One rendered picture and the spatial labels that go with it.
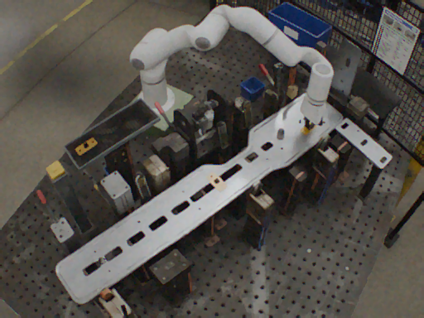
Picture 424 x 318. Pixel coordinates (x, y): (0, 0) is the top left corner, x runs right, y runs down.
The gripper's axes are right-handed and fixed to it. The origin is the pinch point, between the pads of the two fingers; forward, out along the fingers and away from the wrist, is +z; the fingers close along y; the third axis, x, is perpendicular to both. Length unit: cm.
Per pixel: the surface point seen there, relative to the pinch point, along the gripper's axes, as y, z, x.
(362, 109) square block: 11.2, -2.4, 25.3
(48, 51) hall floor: -271, 103, -34
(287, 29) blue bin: -45, -8, 35
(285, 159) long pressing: 4.3, 3.6, -19.2
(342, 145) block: 15.0, 5.5, 7.4
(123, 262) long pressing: 0, 4, -93
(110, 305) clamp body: 13, -2, -107
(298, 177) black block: 13.5, 4.6, -20.7
